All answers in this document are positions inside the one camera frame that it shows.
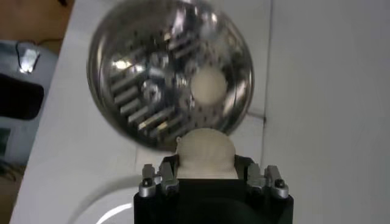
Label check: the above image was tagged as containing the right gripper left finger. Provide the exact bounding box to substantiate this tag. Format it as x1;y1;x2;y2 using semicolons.
138;154;180;198

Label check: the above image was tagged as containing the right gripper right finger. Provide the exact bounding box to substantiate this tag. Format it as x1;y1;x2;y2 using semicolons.
234;155;289;200

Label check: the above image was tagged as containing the white steamed baozi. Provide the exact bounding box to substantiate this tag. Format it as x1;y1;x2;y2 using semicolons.
175;127;239;180
190;66;229;106

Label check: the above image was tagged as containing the steel steamer basket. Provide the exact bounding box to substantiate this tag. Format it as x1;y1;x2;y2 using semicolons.
86;0;255;152

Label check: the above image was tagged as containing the white round plate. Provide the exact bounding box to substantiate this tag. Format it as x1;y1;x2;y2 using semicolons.
68;175;137;224

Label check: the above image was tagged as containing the grey robot torso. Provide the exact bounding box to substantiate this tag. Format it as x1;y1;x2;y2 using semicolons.
0;39;59;172

